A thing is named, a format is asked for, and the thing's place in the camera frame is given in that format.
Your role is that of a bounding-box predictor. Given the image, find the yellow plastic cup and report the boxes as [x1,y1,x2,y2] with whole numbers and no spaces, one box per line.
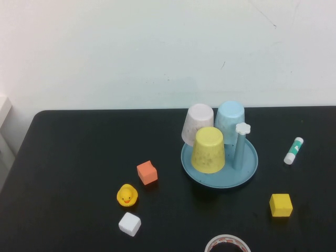
[191,127,226,174]

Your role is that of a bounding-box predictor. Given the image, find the white plastic cup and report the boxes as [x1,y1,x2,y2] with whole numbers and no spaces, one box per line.
[181,103,215,148]

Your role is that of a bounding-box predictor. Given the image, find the light blue plastic cup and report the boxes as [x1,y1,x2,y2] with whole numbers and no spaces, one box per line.
[214,101,245,145]

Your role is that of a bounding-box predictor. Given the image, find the blue cup stand with pegs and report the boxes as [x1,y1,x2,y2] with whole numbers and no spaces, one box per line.
[180,122,259,189]

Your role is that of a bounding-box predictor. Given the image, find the orange foam cube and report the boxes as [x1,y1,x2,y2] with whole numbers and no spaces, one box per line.
[136,160,158,186]

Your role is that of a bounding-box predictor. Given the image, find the yellow rubber duck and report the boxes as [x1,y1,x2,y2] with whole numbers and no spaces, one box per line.
[116,183,139,208]

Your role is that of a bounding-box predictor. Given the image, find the white foam cube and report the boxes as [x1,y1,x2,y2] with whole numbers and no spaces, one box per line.
[118,212,142,237]

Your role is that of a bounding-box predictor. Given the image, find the clear tape roll red print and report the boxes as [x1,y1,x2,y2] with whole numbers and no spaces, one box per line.
[204,234,252,252]

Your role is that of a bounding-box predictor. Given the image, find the white green glue stick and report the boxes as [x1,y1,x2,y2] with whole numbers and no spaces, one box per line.
[283,136,305,165]

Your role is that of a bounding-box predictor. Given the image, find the yellow foam cube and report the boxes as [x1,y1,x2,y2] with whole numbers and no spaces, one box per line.
[269,193,293,217]

